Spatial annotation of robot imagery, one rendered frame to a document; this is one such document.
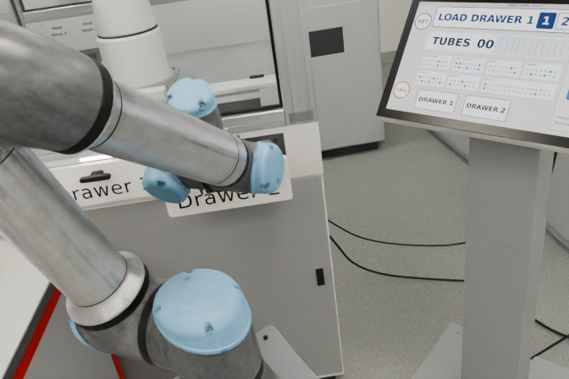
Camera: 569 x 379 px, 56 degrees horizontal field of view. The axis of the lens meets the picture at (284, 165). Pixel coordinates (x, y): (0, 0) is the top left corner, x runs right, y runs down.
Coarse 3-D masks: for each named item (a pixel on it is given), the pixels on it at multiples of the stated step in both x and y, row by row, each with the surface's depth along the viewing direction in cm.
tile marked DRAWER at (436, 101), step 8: (424, 96) 119; (432, 96) 118; (440, 96) 117; (448, 96) 116; (456, 96) 115; (416, 104) 120; (424, 104) 119; (432, 104) 118; (440, 104) 116; (448, 104) 115; (440, 112) 116; (448, 112) 115
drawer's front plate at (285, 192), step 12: (288, 168) 120; (288, 180) 122; (192, 192) 121; (204, 192) 121; (216, 192) 122; (228, 192) 122; (276, 192) 123; (288, 192) 123; (168, 204) 122; (192, 204) 123; (204, 204) 123; (216, 204) 123; (228, 204) 123; (240, 204) 124; (252, 204) 124
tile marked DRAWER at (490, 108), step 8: (472, 96) 113; (480, 96) 112; (464, 104) 113; (472, 104) 112; (480, 104) 111; (488, 104) 110; (496, 104) 109; (504, 104) 109; (464, 112) 113; (472, 112) 112; (480, 112) 111; (488, 112) 110; (496, 112) 109; (504, 112) 108; (496, 120) 109; (504, 120) 108
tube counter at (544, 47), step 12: (480, 36) 115; (492, 36) 114; (504, 36) 112; (516, 36) 111; (528, 36) 109; (480, 48) 114; (492, 48) 113; (504, 48) 111; (516, 48) 110; (528, 48) 108; (540, 48) 107; (552, 48) 106; (564, 48) 104
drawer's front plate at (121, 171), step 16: (112, 160) 130; (64, 176) 130; (80, 176) 130; (112, 176) 131; (128, 176) 131; (80, 192) 132; (96, 192) 133; (112, 192) 133; (128, 192) 133; (144, 192) 134
